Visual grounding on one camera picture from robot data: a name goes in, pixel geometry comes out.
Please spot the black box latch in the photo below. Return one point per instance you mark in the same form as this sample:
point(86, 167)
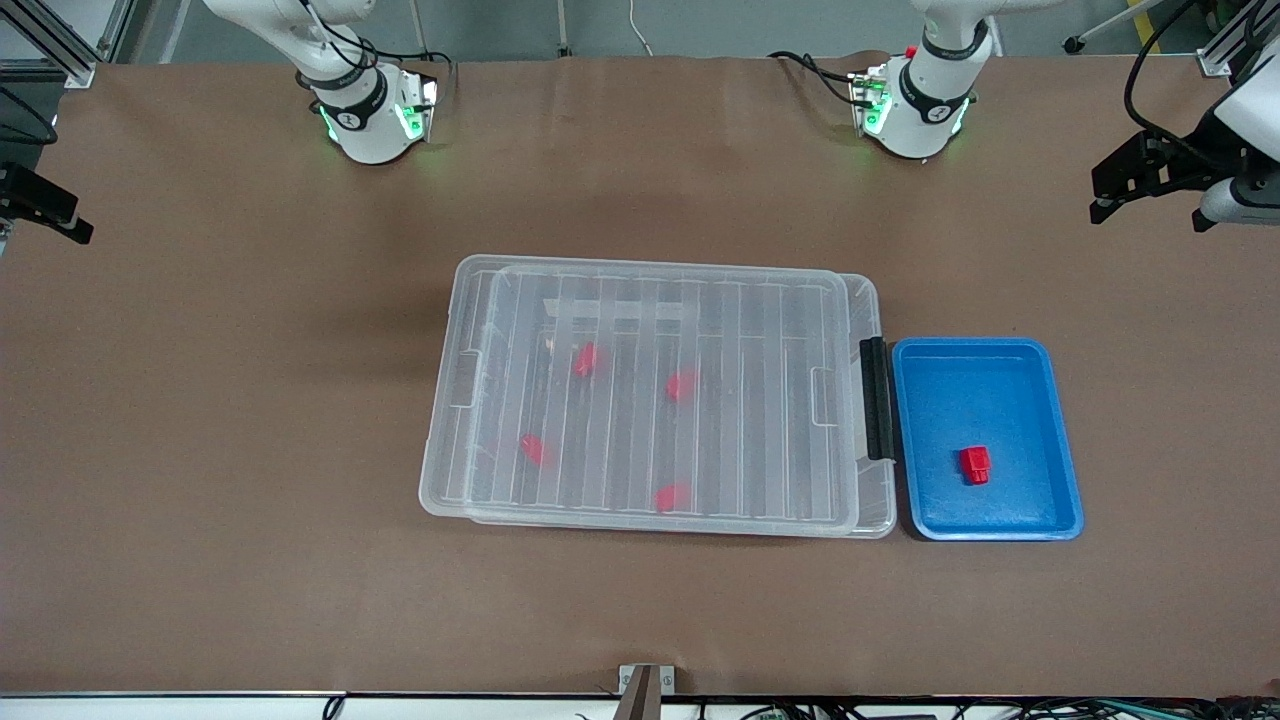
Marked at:
point(877, 400)

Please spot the clear plastic storage box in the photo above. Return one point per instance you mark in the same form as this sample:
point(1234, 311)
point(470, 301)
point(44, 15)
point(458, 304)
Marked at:
point(880, 500)

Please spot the stand leg with caster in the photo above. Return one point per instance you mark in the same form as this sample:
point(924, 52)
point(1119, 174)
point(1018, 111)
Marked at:
point(1075, 44)

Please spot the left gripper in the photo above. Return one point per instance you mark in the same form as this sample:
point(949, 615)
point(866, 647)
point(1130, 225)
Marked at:
point(1183, 161)

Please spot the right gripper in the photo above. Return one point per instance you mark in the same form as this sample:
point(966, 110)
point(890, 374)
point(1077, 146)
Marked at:
point(22, 188)

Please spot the blue plastic tray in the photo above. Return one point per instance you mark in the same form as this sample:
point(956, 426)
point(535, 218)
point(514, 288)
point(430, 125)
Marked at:
point(985, 400)

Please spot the aluminium frame profile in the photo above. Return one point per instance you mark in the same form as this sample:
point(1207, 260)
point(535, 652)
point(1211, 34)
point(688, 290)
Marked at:
point(1225, 45)
point(50, 35)

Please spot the red block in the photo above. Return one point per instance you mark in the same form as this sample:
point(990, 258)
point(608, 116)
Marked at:
point(975, 465)
point(588, 360)
point(682, 385)
point(672, 497)
point(536, 450)

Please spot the metal table bracket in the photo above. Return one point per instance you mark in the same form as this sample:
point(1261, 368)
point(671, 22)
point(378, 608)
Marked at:
point(668, 680)

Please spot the brown camera post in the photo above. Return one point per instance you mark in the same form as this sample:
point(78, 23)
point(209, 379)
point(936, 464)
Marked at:
point(640, 700)

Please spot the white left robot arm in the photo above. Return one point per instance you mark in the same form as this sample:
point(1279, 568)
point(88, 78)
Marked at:
point(925, 110)

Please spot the thin metal pole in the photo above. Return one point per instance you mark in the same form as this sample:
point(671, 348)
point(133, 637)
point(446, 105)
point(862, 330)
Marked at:
point(417, 30)
point(562, 30)

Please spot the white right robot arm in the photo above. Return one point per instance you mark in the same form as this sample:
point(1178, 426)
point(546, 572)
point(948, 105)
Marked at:
point(365, 130)

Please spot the clear plastic box lid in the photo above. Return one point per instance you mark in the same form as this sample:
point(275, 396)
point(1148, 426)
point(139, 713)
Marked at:
point(640, 440)

